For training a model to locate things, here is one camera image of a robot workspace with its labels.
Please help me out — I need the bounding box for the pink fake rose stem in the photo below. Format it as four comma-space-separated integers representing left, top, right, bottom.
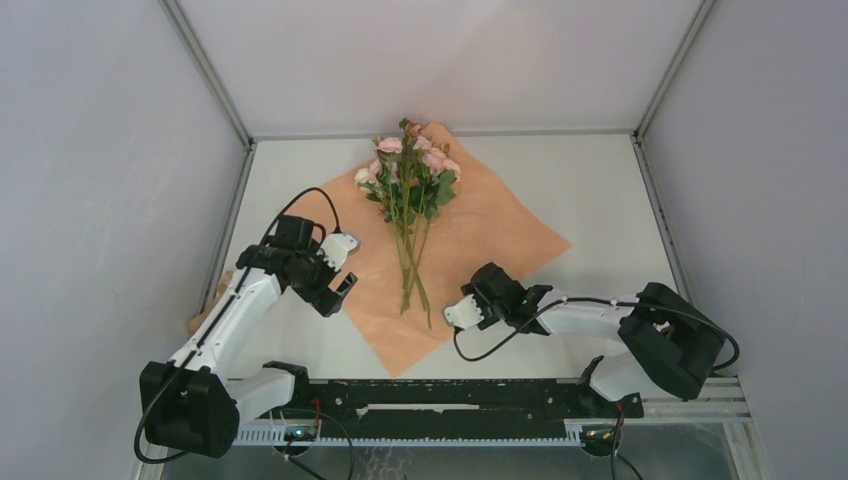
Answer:
393, 118, 461, 327

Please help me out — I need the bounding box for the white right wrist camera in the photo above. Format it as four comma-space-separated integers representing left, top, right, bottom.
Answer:
443, 294, 484, 330

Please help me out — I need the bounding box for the pink fake rose sprig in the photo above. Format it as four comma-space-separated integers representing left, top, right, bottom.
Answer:
354, 136, 414, 314

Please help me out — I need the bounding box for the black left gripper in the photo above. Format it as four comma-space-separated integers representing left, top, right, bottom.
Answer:
289, 239, 356, 316

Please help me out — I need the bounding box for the black mounting base rail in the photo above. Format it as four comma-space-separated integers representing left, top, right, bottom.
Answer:
272, 379, 644, 441

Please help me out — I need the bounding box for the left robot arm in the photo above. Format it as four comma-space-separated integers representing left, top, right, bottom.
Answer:
133, 215, 360, 464

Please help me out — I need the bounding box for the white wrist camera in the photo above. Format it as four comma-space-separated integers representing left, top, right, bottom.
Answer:
443, 294, 484, 330
320, 232, 360, 272

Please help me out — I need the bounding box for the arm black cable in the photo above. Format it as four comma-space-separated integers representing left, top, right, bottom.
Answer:
132, 186, 342, 465
452, 298, 741, 480

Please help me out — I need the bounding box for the aluminium frame rail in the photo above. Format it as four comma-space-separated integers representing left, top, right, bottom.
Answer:
148, 376, 753, 425

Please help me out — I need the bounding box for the white slotted cable duct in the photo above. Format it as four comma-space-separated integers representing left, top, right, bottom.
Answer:
233, 423, 612, 447

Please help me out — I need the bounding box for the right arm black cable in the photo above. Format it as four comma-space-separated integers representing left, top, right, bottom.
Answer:
452, 298, 741, 480

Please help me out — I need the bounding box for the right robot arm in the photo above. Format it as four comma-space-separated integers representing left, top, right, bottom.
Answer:
443, 263, 739, 416

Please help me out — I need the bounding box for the brown wrapping paper sheet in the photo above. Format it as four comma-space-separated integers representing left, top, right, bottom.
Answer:
281, 121, 573, 379

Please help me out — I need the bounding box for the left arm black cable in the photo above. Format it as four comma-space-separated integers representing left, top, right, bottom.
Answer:
132, 186, 342, 465

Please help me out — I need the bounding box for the tan ribbon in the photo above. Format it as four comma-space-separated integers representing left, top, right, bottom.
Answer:
187, 270, 234, 335

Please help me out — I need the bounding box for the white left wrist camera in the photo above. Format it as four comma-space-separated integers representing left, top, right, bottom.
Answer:
320, 232, 360, 272

